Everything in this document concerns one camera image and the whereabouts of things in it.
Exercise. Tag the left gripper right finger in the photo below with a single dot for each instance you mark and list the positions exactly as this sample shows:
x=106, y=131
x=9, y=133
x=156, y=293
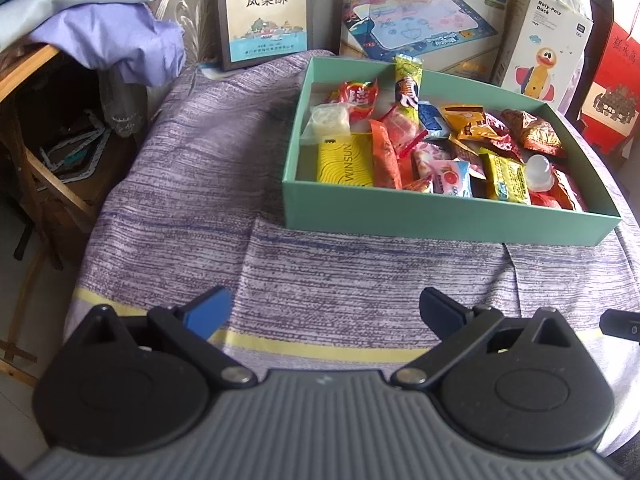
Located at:
x=461, y=331

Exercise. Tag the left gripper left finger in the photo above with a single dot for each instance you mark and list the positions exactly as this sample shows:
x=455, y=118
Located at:
x=185, y=330

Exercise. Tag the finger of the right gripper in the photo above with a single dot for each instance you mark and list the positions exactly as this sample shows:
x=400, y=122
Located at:
x=620, y=324

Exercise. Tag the long orange silver snack packet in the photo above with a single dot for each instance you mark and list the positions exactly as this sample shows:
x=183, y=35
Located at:
x=563, y=194

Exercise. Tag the pink blue vitamin candy packet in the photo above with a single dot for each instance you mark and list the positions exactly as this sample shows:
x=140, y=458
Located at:
x=452, y=178

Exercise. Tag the yellow printed snack packet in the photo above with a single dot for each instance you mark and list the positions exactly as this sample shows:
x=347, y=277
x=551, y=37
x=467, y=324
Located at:
x=505, y=178

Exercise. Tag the clear jelly cup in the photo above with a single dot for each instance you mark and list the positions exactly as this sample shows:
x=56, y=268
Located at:
x=539, y=174

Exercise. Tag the orange-red snack packet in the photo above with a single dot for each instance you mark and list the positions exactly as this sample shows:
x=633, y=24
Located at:
x=389, y=170

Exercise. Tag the yellow Winsun packet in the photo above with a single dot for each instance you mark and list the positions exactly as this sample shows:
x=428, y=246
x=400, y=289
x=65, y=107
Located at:
x=346, y=161

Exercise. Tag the orange noodle snack bag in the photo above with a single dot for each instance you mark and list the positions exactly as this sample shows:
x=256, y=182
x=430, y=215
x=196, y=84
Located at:
x=533, y=133

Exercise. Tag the blue white biscuit packet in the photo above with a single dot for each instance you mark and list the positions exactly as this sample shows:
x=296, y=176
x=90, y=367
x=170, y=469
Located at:
x=436, y=127

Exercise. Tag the yellow rabbit snack packet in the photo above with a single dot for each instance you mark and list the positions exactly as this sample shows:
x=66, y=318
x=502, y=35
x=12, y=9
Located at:
x=468, y=122

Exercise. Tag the clear packet white rice cake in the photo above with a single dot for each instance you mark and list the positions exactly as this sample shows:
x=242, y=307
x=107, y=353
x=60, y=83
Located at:
x=327, y=122

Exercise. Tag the red Skittles packet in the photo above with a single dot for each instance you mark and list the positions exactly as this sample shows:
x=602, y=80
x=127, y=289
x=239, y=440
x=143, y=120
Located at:
x=359, y=96

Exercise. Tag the yellow stick candy packet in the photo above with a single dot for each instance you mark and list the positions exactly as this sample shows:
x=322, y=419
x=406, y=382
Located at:
x=408, y=78

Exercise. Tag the pink patterned white packet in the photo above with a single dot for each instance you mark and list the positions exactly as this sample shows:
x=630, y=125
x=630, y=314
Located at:
x=425, y=153

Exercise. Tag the red foil snack packet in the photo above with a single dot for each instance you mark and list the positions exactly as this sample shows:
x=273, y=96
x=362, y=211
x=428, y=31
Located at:
x=503, y=143

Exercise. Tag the clear packet pink cake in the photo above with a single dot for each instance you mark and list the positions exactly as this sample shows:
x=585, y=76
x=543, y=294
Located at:
x=404, y=129

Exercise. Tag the mint green cardboard box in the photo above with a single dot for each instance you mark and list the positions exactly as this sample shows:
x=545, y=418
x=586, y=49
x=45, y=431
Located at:
x=313, y=206

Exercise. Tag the red paper gift bag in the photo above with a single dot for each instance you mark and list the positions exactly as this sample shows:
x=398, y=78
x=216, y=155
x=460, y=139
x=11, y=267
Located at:
x=611, y=107

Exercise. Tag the wooden chair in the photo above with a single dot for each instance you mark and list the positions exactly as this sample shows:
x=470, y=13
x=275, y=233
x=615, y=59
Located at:
x=82, y=201

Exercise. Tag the roly-poly duck toy box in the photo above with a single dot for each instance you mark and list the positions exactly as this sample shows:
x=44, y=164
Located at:
x=542, y=45

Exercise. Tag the water doodle mat box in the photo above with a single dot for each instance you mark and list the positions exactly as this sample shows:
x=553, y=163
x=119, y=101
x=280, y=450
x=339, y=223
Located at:
x=459, y=37

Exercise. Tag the pineapple cake gift box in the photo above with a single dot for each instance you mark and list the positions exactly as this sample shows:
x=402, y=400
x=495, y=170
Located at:
x=256, y=31

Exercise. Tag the folded purple and teal clothes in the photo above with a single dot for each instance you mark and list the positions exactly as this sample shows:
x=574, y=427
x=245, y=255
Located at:
x=100, y=34

